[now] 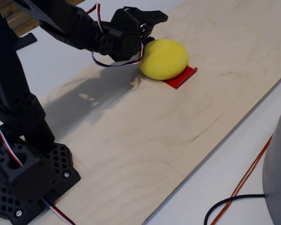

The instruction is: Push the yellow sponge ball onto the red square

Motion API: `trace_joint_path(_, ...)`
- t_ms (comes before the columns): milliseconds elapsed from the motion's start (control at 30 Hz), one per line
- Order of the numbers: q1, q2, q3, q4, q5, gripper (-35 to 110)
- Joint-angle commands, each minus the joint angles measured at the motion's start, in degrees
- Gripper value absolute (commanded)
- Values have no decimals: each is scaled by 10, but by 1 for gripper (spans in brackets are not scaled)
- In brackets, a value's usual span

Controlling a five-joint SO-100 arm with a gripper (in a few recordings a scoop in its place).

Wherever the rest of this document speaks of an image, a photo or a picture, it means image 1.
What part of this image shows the yellow round sponge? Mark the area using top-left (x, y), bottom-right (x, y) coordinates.
top-left (138, 38), bottom-right (189, 81)

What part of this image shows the red square plate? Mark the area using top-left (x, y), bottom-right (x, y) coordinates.
top-left (163, 66), bottom-right (198, 90)

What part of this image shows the light plywood board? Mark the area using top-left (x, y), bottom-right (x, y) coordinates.
top-left (36, 0), bottom-right (281, 225)

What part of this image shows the black stand foot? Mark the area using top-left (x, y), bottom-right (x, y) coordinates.
top-left (13, 32), bottom-right (37, 51)

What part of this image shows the large grey round cylinder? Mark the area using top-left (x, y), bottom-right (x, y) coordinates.
top-left (262, 90), bottom-right (281, 225)

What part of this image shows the red white black gripper cable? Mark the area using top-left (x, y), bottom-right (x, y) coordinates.
top-left (91, 39), bottom-right (146, 69)

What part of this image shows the red white black wrist cable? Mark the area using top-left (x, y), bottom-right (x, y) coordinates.
top-left (85, 2), bottom-right (106, 33)

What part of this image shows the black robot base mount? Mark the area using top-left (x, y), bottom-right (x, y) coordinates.
top-left (0, 124), bottom-right (81, 225)

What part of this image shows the thin orange wire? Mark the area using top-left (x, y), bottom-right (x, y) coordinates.
top-left (212, 138), bottom-right (274, 225)
top-left (209, 135), bottom-right (274, 225)

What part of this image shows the thin black cable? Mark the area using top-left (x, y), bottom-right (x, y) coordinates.
top-left (204, 194), bottom-right (266, 225)

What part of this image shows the red white black base cable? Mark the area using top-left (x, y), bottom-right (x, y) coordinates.
top-left (41, 198), bottom-right (76, 225)

